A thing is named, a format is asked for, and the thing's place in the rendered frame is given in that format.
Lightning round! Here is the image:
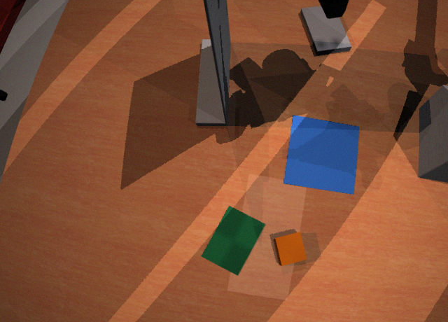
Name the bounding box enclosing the blue square marker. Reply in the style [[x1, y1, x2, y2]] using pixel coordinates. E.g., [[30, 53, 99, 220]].
[[283, 115, 359, 194]]

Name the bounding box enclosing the green flat rectangular mat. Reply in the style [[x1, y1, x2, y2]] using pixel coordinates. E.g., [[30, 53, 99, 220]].
[[202, 206, 265, 276]]

